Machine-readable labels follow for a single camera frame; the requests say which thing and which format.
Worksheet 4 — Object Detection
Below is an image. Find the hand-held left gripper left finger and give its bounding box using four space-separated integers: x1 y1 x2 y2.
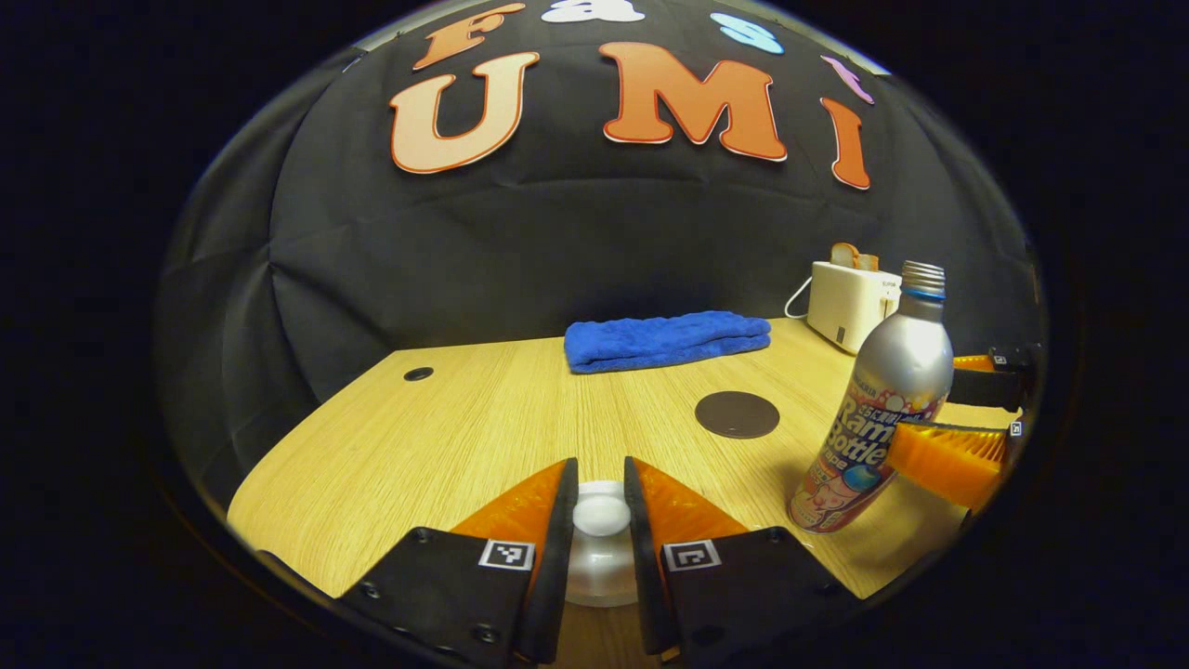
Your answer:
339 457 579 665

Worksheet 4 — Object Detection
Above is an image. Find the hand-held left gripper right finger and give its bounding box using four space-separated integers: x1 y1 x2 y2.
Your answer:
624 455 860 662

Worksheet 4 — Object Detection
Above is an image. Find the silver water bottle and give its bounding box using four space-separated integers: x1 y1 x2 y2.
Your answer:
788 261 955 534

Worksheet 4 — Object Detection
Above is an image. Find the dark round coaster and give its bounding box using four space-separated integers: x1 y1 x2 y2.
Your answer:
695 390 781 439

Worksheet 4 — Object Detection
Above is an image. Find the white toaster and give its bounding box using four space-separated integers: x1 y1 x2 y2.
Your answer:
806 260 904 356

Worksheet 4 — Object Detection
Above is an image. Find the blue folded towel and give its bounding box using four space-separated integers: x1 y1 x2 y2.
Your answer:
564 310 772 375

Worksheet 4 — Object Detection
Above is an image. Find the black backdrop cloth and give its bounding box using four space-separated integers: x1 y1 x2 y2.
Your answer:
153 0 1046 507

